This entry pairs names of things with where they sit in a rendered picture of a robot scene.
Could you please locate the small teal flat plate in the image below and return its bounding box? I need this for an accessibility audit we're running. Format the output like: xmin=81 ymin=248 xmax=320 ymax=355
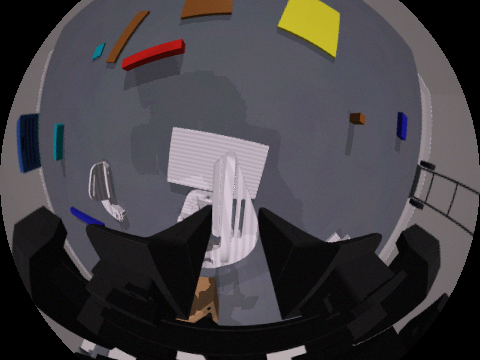
xmin=92 ymin=43 xmax=105 ymax=60

